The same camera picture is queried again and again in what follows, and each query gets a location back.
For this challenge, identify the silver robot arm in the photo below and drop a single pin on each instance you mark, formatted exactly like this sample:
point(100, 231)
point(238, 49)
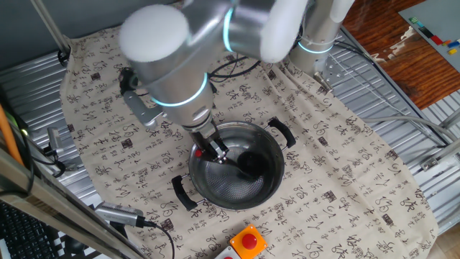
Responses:
point(169, 82)

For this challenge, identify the black pole clamp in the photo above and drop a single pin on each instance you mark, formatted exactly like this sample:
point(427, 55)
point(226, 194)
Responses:
point(63, 57)

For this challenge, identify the beige calligraphy tablecloth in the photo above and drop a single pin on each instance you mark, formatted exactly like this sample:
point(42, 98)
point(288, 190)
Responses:
point(323, 180)

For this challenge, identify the orange box with red button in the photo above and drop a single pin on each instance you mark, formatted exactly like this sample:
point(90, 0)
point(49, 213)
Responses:
point(249, 241)

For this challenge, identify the yellow toy brick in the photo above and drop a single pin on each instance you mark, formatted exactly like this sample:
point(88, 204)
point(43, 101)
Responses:
point(452, 51)

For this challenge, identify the small grey camera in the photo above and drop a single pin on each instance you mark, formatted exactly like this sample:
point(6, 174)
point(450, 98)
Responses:
point(54, 138)

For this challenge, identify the black computer mouse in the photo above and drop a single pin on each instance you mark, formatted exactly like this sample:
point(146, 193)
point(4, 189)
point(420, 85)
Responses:
point(75, 246)

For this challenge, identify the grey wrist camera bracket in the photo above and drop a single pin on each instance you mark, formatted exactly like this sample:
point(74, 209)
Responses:
point(142, 108)

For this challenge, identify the aluminium bracket bar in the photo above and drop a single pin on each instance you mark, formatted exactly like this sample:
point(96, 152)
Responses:
point(442, 153)
point(451, 118)

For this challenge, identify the black keyboard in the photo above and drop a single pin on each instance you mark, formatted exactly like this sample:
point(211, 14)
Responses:
point(21, 237)

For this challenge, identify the black white marker board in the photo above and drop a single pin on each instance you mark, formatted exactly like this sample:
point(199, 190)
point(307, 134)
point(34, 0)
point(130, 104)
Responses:
point(94, 252)

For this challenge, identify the brown wooden table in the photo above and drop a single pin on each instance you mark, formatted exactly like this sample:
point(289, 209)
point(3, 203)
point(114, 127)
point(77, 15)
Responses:
point(413, 72)

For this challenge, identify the orange toy brick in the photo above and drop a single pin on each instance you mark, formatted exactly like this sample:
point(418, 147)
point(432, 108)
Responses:
point(446, 42)

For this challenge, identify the blue toy brick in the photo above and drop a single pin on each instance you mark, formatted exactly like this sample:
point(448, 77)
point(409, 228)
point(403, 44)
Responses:
point(454, 44)

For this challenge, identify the silver ribbed camera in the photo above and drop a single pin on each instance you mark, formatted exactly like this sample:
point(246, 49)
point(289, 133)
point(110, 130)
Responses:
point(118, 213)

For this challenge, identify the black ladle with red tip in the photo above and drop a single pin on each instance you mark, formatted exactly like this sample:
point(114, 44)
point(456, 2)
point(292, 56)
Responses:
point(253, 165)

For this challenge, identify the grey metal pole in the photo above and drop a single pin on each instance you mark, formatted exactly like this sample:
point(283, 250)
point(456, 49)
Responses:
point(50, 25)

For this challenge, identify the grey box raised red button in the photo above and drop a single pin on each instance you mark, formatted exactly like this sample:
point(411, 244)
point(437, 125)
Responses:
point(228, 254)

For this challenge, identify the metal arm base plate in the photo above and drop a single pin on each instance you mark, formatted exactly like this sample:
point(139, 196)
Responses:
point(332, 72)

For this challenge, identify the orange tube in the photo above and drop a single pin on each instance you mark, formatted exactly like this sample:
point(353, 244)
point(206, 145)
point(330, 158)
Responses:
point(7, 136)

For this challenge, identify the grey board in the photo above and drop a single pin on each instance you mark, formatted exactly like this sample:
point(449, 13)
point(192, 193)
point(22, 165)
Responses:
point(442, 18)

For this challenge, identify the aluminium frame bar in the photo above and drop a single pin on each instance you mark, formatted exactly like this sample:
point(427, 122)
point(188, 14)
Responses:
point(54, 212)

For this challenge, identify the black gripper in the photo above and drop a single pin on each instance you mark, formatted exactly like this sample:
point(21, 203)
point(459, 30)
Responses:
point(201, 140)

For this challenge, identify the camera ball mount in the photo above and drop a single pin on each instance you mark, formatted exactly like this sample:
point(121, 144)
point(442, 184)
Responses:
point(60, 168)

